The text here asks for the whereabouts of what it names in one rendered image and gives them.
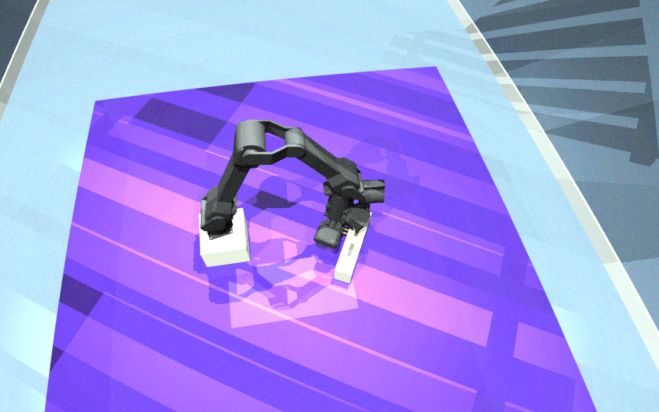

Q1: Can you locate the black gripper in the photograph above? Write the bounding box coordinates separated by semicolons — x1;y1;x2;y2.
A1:
314;198;350;249

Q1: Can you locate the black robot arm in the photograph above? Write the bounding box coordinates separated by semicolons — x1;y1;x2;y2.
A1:
200;119;386;240

